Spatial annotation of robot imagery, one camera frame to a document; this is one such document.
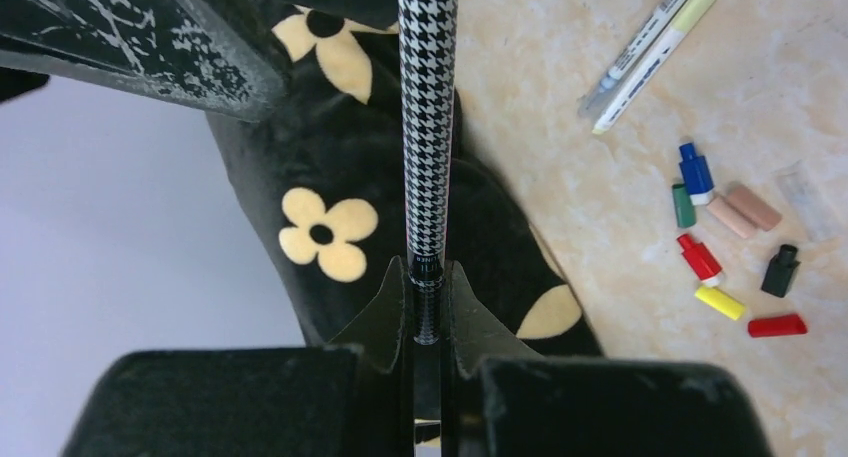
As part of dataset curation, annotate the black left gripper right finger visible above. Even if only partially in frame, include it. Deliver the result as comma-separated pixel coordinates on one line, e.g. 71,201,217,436
442,263,772,456

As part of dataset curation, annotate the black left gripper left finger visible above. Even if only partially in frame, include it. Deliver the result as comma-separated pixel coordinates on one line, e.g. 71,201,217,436
63,258,408,456

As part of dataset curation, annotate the yellow pen cap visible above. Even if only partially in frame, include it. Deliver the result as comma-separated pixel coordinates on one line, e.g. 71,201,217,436
694,286,747,321

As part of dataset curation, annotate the small red pen cap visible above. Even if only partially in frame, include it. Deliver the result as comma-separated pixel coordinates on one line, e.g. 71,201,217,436
676,233,723,287

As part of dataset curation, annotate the white pen with blue end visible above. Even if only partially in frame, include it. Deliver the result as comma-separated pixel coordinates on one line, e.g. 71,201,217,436
578,0,687,117

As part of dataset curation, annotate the green pen cap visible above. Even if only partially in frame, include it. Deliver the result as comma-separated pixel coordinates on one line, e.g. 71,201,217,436
671,183,697,229

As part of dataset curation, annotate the beige pen cap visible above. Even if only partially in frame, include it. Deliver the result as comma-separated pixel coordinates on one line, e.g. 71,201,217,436
705,195,758,239

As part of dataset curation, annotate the blue pen cap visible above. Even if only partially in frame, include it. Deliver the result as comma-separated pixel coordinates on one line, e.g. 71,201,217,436
679,142,714,206

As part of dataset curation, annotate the black pen cap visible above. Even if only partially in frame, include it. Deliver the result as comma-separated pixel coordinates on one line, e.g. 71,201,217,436
760,244,800,298

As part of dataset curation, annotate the brown pen cap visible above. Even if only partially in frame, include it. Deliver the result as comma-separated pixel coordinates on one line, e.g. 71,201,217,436
726,184,783,231

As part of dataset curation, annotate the white pen with light-green cap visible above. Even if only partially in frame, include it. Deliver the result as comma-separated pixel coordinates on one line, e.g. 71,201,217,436
592,0,717,135

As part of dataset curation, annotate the clear pen cap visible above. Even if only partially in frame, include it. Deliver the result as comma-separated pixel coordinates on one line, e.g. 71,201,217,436
776,161,838,242

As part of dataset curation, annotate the black pillow with cream flowers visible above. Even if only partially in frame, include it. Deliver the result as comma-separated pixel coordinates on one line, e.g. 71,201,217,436
208,0,601,356

